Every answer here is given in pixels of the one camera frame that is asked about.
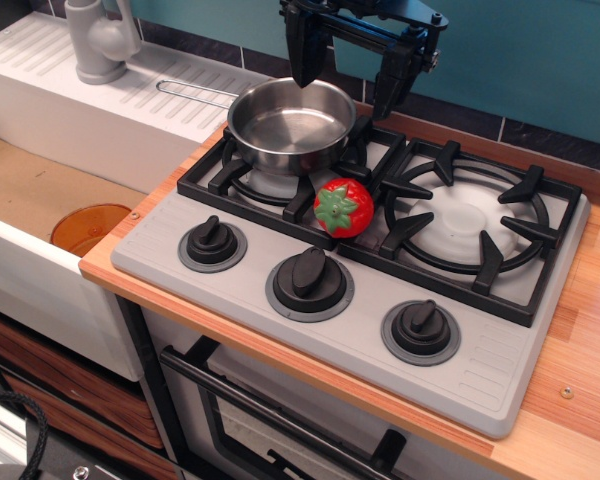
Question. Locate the black stove knob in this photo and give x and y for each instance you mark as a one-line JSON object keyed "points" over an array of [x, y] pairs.
{"points": [[421, 333], [212, 246], [309, 287]]}

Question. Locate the black right burner grate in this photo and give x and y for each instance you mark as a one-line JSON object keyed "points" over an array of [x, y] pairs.
{"points": [[479, 232]]}

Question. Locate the black left burner grate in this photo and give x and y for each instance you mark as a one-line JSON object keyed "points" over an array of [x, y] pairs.
{"points": [[221, 179]]}

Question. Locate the grey toy stove top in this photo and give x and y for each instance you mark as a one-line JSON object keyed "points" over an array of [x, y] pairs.
{"points": [[482, 386]]}

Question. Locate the black left stove knob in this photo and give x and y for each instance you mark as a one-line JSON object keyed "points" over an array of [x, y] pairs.
{"points": [[212, 246]]}

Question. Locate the black middle stove knob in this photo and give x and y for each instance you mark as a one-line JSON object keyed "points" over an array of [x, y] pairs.
{"points": [[309, 287]]}

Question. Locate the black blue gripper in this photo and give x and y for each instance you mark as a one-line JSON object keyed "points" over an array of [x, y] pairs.
{"points": [[404, 33]]}

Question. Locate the black right stove knob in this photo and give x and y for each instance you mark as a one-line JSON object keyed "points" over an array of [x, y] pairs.
{"points": [[421, 333]]}

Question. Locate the small steel saucepan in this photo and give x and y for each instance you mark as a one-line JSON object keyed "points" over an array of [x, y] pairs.
{"points": [[280, 128]]}

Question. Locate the black burner grate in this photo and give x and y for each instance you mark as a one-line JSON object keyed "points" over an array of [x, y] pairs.
{"points": [[479, 232], [221, 179]]}

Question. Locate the toy oven door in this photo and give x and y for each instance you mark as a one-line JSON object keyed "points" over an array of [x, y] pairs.
{"points": [[272, 426]]}

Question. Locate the wood grain drawer front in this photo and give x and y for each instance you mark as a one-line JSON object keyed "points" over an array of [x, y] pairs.
{"points": [[91, 406]]}

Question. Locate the red plastic toy strawberry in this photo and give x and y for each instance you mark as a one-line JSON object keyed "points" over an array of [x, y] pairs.
{"points": [[343, 208]]}

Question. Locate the white toy sink unit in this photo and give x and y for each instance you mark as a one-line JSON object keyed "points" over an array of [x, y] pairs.
{"points": [[65, 145]]}

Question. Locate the grey toy faucet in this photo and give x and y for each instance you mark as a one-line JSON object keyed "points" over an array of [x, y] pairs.
{"points": [[101, 45]]}

